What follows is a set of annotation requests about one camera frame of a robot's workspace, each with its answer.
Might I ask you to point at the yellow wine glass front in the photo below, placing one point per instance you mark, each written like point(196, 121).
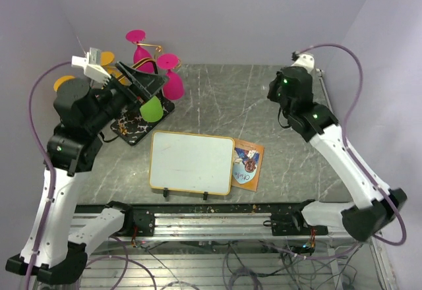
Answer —
point(61, 80)

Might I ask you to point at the pink wine glass front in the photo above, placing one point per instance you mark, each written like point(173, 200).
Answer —
point(174, 88)

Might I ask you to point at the pink wine glass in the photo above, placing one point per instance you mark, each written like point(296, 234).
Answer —
point(136, 37)
point(174, 88)

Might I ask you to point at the whiteboard with yellow frame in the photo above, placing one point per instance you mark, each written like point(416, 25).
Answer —
point(186, 162)

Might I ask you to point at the green wine glass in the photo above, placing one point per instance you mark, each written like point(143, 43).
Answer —
point(152, 110)

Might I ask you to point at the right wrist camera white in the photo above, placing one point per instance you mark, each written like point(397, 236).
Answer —
point(305, 60)

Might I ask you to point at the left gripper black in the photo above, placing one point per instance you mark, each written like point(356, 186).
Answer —
point(147, 84)

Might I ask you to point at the yellow wine glass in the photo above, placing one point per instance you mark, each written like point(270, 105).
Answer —
point(61, 80)
point(107, 59)

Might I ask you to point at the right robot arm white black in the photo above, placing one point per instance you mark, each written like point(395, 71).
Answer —
point(374, 204)

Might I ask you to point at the orange Othello book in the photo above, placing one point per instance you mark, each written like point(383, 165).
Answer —
point(247, 162)

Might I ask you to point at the pink wine glass back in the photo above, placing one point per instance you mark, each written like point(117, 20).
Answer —
point(136, 37)

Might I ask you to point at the aluminium mounting rail frame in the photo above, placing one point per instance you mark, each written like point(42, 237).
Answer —
point(209, 246)

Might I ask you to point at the yellow wine glass back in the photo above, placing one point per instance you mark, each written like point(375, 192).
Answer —
point(107, 59)

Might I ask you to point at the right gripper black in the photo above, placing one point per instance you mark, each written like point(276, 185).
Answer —
point(272, 93)

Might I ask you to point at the gold wire glass rack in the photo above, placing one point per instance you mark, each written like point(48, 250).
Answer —
point(130, 126)

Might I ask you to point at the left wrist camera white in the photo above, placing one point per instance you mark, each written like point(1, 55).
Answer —
point(90, 64)

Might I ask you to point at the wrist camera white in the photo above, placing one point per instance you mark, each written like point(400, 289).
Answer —
point(90, 64)
point(305, 60)

